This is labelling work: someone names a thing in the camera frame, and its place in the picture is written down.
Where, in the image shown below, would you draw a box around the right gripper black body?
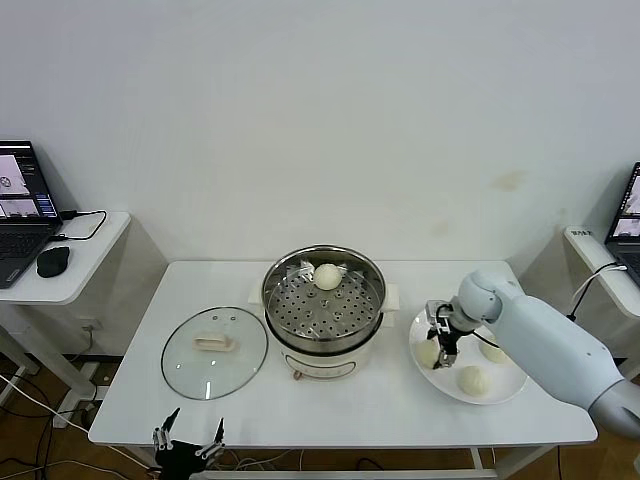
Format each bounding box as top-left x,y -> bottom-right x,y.
437,318 -> 465,357

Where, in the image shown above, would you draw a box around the cream electric cooker base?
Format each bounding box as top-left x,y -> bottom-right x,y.
248,279 -> 401,382

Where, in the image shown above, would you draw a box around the perforated steel steamer tray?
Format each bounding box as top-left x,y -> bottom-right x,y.
269,272 -> 379,339

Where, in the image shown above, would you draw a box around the stainless steel steamer pot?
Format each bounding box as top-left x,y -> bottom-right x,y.
248,244 -> 401,351

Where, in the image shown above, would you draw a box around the open black laptop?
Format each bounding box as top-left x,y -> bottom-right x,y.
0,138 -> 65,290
603,161 -> 640,285

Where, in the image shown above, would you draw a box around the black usb cable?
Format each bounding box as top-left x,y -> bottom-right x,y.
49,209 -> 108,242

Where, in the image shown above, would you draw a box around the white steamed baozi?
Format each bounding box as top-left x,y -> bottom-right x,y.
457,365 -> 492,400
477,335 -> 509,365
313,263 -> 344,291
416,339 -> 444,370

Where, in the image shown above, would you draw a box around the white table frame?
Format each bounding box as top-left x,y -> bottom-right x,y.
172,442 -> 556,480

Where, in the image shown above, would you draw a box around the black computer mouse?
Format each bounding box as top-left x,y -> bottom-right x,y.
36,245 -> 72,278

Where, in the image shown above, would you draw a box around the white round plate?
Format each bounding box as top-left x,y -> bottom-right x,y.
408,302 -> 529,406

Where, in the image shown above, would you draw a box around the black cable with adapter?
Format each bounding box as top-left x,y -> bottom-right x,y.
564,264 -> 621,322

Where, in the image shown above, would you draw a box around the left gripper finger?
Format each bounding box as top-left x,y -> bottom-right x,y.
195,418 -> 226,459
152,407 -> 181,451

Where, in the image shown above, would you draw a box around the grey floor power strip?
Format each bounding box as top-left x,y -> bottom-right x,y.
52,399 -> 99,429

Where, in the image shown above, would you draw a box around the round glass lid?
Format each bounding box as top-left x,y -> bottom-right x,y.
160,305 -> 269,401

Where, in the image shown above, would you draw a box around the white floor cable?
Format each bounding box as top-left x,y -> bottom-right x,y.
0,372 -> 91,432

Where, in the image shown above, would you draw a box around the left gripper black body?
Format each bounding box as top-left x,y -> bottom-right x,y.
153,438 -> 214,476

